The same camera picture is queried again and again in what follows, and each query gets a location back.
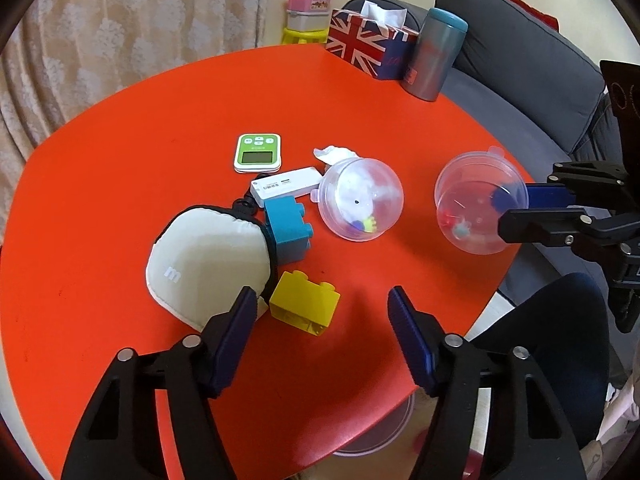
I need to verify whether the yellow plastic stool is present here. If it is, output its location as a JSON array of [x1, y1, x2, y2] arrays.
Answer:
[[281, 27, 328, 46]]

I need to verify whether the beige padded eye mask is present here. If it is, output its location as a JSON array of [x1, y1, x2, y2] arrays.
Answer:
[[145, 205, 278, 333]]

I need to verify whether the red cushion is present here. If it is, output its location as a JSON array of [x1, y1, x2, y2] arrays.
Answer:
[[487, 0, 560, 31]]

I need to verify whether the clear plastic round container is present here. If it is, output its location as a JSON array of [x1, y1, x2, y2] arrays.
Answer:
[[434, 146, 530, 254]]

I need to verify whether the grey sofa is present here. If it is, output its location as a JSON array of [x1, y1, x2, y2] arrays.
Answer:
[[342, 0, 640, 311]]

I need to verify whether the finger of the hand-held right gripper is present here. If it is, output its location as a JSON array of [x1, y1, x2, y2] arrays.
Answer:
[[497, 206, 640, 267], [525, 160, 633, 211]]

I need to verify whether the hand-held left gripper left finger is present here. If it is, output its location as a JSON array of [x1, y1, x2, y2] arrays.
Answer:
[[61, 286, 259, 480]]

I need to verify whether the person's leg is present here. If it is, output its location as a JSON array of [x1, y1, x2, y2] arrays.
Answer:
[[470, 272, 612, 448]]

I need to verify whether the clear plastic capsule ball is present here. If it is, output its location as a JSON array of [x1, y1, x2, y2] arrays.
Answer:
[[310, 157, 405, 242]]

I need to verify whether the white rectangular usb device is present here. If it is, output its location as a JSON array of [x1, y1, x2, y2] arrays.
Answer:
[[250, 166, 323, 208]]

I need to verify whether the crumpled white tissue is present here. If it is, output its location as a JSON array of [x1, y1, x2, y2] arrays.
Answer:
[[313, 145, 358, 167]]

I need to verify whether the yellow toy building block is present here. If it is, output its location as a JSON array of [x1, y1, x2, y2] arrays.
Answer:
[[269, 270, 342, 336]]

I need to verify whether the grey storage box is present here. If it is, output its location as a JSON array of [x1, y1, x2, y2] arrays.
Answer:
[[286, 9, 331, 32]]

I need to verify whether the beige patterned curtain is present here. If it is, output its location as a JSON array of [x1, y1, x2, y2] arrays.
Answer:
[[0, 0, 273, 163]]

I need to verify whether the flag print tissue box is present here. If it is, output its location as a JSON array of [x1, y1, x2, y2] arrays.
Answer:
[[325, 8, 421, 81]]

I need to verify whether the blue toy building block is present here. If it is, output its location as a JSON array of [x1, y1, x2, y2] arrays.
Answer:
[[263, 194, 315, 263]]

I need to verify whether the black strap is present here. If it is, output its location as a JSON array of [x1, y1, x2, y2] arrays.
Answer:
[[232, 182, 266, 223]]

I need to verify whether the green digital timer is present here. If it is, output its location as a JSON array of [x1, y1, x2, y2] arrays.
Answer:
[[233, 133, 282, 174]]

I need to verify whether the white tissue sheet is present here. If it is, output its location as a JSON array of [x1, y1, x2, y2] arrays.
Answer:
[[360, 0, 407, 28]]

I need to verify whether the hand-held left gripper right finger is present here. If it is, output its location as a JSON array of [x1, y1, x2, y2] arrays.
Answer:
[[387, 286, 588, 480]]

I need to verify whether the teal metal tumbler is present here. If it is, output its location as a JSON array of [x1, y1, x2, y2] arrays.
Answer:
[[401, 7, 469, 102]]

